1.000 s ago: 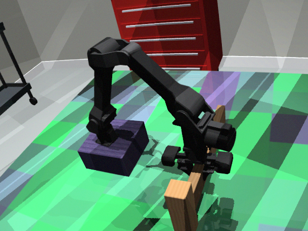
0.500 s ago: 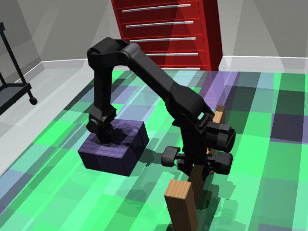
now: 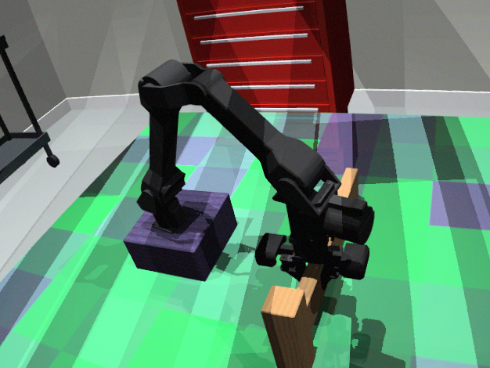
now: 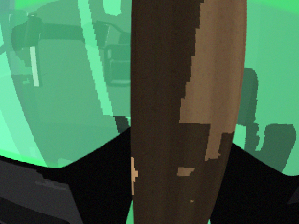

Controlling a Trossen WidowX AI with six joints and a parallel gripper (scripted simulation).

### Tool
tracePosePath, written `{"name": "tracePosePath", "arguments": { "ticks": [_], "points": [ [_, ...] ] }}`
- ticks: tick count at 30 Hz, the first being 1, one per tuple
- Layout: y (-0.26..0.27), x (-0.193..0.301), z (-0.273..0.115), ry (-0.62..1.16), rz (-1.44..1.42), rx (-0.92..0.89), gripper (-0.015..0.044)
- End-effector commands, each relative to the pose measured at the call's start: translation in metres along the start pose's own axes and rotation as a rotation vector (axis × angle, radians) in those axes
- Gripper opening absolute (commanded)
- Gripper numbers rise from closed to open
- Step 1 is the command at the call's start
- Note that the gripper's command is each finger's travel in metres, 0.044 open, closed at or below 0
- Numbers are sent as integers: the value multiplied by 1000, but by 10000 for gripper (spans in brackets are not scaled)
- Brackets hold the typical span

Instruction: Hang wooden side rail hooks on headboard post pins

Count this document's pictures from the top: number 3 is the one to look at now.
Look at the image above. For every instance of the tan wooden board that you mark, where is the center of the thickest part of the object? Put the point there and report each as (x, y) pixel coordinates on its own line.
(311, 280)

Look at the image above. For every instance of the wooden post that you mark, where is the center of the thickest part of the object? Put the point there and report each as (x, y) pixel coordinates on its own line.
(285, 316)

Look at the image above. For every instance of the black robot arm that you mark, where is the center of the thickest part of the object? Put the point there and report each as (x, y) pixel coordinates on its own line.
(292, 167)

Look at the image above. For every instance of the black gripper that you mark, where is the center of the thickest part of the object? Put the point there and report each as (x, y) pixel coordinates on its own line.
(350, 262)

